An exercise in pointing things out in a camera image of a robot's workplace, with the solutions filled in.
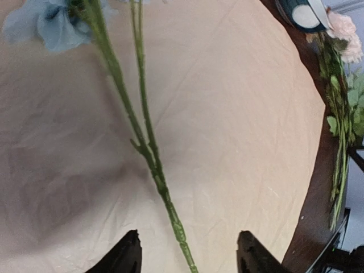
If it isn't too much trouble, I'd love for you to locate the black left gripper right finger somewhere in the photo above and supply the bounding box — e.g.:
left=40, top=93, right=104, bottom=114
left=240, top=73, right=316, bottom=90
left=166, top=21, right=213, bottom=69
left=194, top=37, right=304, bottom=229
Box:
left=237, top=231, right=290, bottom=273

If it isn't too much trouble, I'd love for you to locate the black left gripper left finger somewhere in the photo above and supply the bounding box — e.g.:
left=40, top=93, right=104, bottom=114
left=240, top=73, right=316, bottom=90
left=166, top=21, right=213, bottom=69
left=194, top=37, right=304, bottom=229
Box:
left=86, top=230, right=142, bottom=273

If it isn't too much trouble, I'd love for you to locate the pink and green wrapping paper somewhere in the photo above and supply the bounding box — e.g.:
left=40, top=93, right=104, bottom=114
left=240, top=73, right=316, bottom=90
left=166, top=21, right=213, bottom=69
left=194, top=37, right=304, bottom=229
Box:
left=1, top=1, right=325, bottom=272

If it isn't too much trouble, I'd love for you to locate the white and dark bowl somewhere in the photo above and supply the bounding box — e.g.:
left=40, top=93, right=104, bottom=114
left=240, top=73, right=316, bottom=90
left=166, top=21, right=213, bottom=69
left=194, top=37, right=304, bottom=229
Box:
left=275, top=0, right=332, bottom=33

